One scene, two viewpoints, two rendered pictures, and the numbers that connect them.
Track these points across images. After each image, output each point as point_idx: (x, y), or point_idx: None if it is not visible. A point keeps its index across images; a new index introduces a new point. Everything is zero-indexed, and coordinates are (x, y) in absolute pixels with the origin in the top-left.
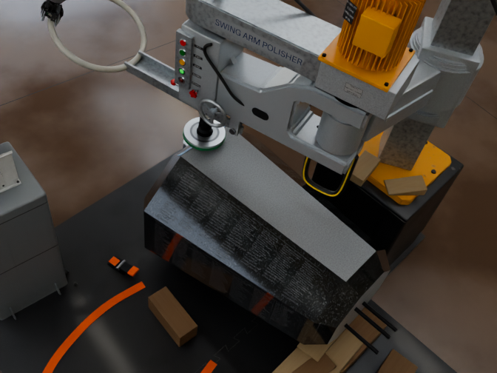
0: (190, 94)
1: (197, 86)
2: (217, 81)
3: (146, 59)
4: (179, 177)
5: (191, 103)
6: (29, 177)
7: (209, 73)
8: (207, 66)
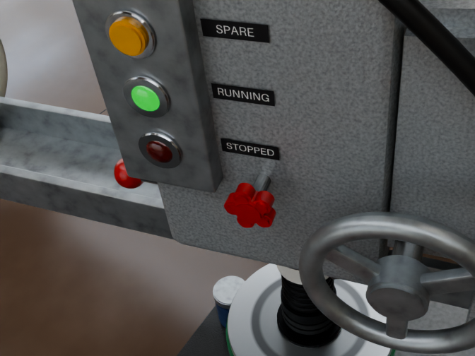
0: (234, 214)
1: (259, 161)
2: (396, 80)
3: (10, 119)
4: None
5: (243, 252)
6: None
7: (332, 46)
8: (309, 3)
